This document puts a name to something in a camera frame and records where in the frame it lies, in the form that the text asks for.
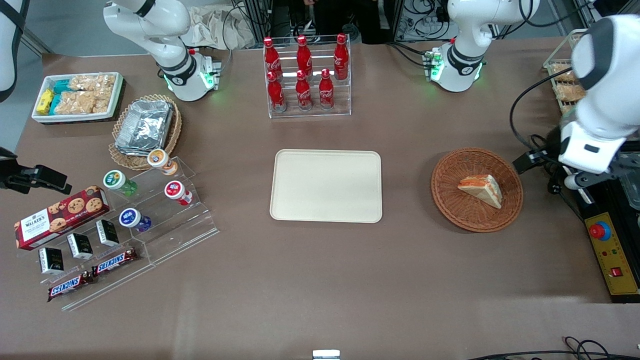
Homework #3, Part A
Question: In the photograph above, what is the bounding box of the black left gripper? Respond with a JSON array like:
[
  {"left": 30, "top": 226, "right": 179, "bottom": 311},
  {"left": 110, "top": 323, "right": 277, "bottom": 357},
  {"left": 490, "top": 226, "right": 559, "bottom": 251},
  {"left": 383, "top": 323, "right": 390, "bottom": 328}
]
[{"left": 512, "top": 125, "right": 564, "bottom": 174}]

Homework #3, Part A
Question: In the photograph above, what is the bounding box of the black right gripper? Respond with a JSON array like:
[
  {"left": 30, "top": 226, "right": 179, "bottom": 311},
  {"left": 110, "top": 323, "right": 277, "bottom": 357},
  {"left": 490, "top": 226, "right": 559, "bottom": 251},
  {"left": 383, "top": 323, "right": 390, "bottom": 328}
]
[{"left": 0, "top": 147, "right": 72, "bottom": 195}]

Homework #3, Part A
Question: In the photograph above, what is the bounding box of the plastic-wrapped triangle sandwich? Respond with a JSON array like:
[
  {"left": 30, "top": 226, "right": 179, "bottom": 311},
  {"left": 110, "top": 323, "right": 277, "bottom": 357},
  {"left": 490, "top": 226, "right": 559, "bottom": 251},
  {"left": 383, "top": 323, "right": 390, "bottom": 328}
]
[{"left": 457, "top": 174, "right": 503, "bottom": 209}]

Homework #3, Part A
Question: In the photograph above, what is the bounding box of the round brown wicker basket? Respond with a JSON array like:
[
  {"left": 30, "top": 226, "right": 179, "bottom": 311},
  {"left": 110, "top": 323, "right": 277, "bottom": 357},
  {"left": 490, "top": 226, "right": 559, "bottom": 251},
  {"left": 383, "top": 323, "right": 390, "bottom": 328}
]
[{"left": 431, "top": 147, "right": 524, "bottom": 233}]

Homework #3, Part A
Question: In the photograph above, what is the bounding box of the oval tan wicker basket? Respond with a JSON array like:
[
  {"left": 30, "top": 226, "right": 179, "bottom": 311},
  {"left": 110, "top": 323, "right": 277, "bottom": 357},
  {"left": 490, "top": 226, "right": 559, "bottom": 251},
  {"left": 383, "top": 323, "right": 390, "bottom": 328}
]
[{"left": 109, "top": 94, "right": 183, "bottom": 171}]

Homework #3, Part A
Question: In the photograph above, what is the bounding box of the cream rectangular tray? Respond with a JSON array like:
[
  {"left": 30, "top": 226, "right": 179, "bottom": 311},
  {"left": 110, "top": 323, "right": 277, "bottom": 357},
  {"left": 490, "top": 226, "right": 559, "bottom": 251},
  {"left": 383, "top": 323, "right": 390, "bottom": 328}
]
[{"left": 269, "top": 149, "right": 383, "bottom": 224}]

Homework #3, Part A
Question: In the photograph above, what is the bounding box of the red Walkers cookie box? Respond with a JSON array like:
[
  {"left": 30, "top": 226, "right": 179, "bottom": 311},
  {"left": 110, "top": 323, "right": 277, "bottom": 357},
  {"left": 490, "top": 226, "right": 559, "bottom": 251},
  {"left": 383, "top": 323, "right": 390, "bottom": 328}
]
[{"left": 14, "top": 185, "right": 111, "bottom": 251}]

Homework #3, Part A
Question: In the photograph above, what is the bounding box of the white rectangular bin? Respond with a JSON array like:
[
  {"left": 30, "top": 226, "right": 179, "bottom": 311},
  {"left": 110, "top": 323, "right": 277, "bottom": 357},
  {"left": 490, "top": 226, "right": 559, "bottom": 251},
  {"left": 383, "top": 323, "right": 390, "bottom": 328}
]
[{"left": 31, "top": 72, "right": 124, "bottom": 124}]

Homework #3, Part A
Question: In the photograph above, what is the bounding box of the green cap drink bottle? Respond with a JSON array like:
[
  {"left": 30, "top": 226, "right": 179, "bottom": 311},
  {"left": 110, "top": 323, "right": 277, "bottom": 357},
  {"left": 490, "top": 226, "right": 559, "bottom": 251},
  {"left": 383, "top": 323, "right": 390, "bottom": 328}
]
[{"left": 103, "top": 170, "right": 138, "bottom": 197}]

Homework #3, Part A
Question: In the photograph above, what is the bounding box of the small black white box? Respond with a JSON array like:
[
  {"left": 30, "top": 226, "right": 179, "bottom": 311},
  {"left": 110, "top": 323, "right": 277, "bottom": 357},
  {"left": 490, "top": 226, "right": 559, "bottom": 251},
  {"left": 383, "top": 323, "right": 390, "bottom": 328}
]
[
  {"left": 67, "top": 233, "right": 94, "bottom": 260},
  {"left": 39, "top": 247, "right": 65, "bottom": 274},
  {"left": 96, "top": 219, "right": 120, "bottom": 247}
]

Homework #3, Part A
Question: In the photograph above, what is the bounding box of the brown snack bag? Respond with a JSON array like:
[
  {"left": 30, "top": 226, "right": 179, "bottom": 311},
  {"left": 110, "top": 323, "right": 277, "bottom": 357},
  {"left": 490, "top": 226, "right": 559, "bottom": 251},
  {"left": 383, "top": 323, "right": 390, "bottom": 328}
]
[
  {"left": 550, "top": 62, "right": 577, "bottom": 84},
  {"left": 555, "top": 83, "right": 586, "bottom": 103}
]

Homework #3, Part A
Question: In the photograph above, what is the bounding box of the rice cracker snack bag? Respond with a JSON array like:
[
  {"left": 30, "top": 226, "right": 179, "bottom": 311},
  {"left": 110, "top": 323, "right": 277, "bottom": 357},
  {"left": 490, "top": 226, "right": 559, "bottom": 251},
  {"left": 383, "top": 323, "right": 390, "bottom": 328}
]
[
  {"left": 52, "top": 90, "right": 112, "bottom": 115},
  {"left": 70, "top": 74, "right": 117, "bottom": 94}
]

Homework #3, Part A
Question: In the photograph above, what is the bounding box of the black control box stand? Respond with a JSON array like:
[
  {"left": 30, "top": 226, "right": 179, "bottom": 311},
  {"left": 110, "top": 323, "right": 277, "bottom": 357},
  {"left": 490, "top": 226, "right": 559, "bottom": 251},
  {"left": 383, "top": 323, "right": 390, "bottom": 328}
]
[{"left": 575, "top": 177, "right": 640, "bottom": 304}]

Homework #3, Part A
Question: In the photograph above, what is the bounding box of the blue cap drink bottle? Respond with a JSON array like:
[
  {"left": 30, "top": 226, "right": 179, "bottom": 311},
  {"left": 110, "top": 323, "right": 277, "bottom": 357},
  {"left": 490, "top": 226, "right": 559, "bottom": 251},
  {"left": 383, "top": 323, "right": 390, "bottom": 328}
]
[{"left": 119, "top": 208, "right": 152, "bottom": 232}]

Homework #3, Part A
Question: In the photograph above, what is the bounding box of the Snickers chocolate bar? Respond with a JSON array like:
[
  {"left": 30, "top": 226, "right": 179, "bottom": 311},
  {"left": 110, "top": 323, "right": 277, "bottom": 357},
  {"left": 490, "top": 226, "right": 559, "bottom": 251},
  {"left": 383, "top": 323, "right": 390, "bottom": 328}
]
[
  {"left": 93, "top": 248, "right": 138, "bottom": 277},
  {"left": 47, "top": 271, "right": 95, "bottom": 302}
]

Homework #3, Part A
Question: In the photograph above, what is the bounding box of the stack of foil trays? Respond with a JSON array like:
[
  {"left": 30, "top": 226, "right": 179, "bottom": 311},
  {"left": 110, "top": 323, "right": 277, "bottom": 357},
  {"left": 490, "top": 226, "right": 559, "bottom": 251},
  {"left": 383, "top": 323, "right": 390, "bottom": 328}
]
[{"left": 115, "top": 100, "right": 174, "bottom": 157}]

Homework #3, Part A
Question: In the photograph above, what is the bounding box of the orange cap drink bottle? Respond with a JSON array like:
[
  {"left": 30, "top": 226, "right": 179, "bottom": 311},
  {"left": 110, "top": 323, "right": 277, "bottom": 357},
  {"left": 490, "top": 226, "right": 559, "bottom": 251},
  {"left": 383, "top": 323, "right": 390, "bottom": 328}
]
[{"left": 147, "top": 149, "right": 179, "bottom": 176}]

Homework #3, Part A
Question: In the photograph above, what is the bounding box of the red cap drink bottle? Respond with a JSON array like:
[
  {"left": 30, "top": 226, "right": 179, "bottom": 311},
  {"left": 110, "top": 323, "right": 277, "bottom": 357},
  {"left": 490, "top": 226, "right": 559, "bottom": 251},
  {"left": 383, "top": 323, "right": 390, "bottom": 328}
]
[{"left": 164, "top": 180, "right": 193, "bottom": 206}]

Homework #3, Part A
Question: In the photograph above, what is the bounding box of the yellow emergency stop control box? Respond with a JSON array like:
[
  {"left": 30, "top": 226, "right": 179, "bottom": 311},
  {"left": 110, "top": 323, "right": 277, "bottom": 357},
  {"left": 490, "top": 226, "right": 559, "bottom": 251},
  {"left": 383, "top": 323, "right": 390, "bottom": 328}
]
[{"left": 585, "top": 212, "right": 640, "bottom": 297}]

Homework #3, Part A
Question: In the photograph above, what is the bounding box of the clear acrylic stepped display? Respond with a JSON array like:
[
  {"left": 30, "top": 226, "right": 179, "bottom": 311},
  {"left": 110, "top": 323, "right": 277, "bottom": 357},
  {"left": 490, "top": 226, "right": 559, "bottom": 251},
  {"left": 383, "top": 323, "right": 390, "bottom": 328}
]
[{"left": 17, "top": 156, "right": 220, "bottom": 312}]

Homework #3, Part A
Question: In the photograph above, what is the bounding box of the red cola bottle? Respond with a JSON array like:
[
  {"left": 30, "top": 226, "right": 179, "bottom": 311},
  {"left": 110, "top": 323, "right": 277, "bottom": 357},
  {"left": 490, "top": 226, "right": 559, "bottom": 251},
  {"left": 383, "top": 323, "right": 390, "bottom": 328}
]
[
  {"left": 263, "top": 37, "right": 283, "bottom": 80},
  {"left": 318, "top": 68, "right": 335, "bottom": 110},
  {"left": 296, "top": 35, "right": 314, "bottom": 76},
  {"left": 267, "top": 71, "right": 287, "bottom": 113},
  {"left": 295, "top": 70, "right": 313, "bottom": 111},
  {"left": 334, "top": 33, "right": 350, "bottom": 81}
]

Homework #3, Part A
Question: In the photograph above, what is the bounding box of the clear acrylic bottle rack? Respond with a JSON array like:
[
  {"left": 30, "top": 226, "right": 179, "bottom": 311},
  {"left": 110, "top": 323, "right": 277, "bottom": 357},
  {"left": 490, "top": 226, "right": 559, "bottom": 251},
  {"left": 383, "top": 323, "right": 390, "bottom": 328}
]
[{"left": 263, "top": 34, "right": 352, "bottom": 119}]

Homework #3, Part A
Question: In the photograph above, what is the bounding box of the beige cloth bag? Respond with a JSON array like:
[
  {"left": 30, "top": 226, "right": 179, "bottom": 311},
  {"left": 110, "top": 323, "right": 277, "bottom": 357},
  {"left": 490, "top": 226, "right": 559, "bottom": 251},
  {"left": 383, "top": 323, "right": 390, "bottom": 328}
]
[{"left": 187, "top": 5, "right": 256, "bottom": 51}]

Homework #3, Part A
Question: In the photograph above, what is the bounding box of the black cable with plug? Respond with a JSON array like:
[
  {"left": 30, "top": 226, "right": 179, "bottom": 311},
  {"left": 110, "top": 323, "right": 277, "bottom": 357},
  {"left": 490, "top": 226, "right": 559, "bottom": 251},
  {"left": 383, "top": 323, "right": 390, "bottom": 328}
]
[{"left": 547, "top": 175, "right": 586, "bottom": 221}]

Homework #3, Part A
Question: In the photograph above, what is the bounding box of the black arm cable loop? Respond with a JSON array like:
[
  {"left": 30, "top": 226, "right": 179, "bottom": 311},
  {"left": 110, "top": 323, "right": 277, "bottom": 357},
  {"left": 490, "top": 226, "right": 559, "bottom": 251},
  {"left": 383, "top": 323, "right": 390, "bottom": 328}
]
[{"left": 509, "top": 67, "right": 586, "bottom": 166}]

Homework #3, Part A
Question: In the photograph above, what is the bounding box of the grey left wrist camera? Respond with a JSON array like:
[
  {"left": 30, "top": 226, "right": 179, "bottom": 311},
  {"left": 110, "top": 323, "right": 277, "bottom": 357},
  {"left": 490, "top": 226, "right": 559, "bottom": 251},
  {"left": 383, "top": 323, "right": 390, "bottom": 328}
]
[{"left": 564, "top": 171, "right": 598, "bottom": 191}]

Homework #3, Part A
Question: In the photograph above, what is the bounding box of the white wire basket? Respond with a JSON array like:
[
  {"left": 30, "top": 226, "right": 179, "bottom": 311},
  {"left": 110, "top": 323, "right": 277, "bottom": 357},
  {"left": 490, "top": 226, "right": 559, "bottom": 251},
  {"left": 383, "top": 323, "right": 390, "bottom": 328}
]
[{"left": 543, "top": 29, "right": 591, "bottom": 116}]

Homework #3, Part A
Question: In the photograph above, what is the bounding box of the black floor cable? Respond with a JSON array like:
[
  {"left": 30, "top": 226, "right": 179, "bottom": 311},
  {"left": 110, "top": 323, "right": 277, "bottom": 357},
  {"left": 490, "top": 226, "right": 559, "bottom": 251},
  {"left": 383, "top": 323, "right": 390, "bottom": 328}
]
[{"left": 465, "top": 336, "right": 640, "bottom": 360}]

